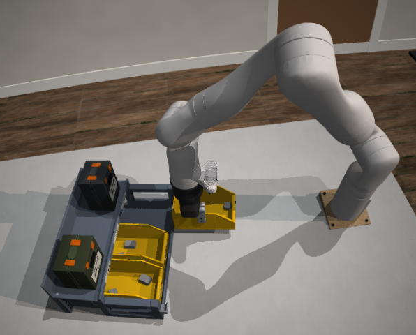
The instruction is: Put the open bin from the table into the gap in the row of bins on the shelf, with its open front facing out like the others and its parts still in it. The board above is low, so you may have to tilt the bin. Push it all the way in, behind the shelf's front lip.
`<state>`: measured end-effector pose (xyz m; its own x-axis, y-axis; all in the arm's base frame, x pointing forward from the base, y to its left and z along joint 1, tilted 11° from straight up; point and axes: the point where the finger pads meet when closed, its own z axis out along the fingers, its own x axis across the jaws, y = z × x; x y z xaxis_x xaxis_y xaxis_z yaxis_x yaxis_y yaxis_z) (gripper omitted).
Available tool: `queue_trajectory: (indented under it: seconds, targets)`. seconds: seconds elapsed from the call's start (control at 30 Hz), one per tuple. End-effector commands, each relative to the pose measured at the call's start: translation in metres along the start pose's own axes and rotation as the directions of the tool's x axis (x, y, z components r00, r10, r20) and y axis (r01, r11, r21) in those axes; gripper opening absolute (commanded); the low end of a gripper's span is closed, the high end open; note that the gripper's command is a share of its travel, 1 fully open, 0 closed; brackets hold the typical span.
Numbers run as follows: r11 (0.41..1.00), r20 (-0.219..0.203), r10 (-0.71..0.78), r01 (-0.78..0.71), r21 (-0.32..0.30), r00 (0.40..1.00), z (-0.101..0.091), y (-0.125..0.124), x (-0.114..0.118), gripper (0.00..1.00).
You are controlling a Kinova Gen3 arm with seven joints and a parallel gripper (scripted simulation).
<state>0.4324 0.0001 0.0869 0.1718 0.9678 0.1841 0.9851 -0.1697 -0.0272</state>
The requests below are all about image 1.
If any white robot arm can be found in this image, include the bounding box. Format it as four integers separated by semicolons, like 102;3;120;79
155;23;399;221

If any blue-grey shelf rack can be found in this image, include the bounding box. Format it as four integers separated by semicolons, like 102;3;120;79
41;167;174;319

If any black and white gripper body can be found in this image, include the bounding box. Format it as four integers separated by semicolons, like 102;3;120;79
169;160;217;218

